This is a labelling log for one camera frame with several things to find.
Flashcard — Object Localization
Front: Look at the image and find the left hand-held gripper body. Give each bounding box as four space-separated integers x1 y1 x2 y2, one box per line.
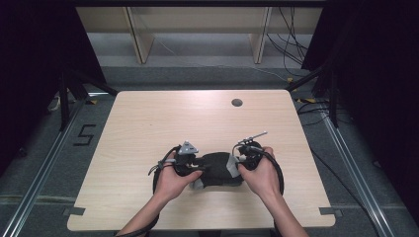
173 140 201 178

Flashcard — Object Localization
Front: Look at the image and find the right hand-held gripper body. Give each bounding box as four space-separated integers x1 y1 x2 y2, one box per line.
236 130 269 172

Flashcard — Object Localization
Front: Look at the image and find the dark sock with white mark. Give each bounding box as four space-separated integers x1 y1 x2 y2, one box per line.
189 154 245 191

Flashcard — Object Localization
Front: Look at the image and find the dark sock with grey toe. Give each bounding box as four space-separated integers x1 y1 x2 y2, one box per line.
190 151 246 190

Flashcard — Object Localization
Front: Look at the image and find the person's right hand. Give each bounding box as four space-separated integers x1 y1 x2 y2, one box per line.
237 146 285 201

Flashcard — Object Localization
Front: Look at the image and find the person's left hand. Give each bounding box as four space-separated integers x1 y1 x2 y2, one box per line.
153 159 204 203

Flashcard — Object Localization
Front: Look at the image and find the grey tape strip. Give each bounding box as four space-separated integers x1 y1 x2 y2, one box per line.
318 206 344 217
62 206 86 217

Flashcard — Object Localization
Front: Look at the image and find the black metal stand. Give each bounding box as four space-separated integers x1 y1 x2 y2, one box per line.
58 65 119 132
285 62 340 128

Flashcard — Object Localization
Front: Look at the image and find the beige wooden desk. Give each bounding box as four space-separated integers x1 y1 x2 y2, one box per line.
76 6 324 65

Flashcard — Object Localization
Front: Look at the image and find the black curtain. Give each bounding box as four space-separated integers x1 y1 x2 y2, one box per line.
300 0 419 225
0 0 108 176

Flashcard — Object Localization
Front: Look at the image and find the right hand-held gripper cable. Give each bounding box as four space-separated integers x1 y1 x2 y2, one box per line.
260 149 286 196

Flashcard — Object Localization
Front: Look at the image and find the hand-held gripper cable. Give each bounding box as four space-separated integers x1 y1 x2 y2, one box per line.
260 149 286 196
115 144 183 237

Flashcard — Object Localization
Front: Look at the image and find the left hand-held gripper cable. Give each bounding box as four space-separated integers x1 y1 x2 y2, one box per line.
115 144 183 237

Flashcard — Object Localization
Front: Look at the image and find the thin white floor cable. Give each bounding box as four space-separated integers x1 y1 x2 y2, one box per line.
154 36 289 82

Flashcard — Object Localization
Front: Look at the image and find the black floor cable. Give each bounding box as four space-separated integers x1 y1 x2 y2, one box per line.
295 98 379 237

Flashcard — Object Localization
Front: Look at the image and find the aluminium floor rail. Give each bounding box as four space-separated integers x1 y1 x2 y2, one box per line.
320 112 401 237
0 98 87 237

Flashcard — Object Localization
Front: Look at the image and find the bundle of black cables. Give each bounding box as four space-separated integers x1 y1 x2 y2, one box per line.
266 7 309 78

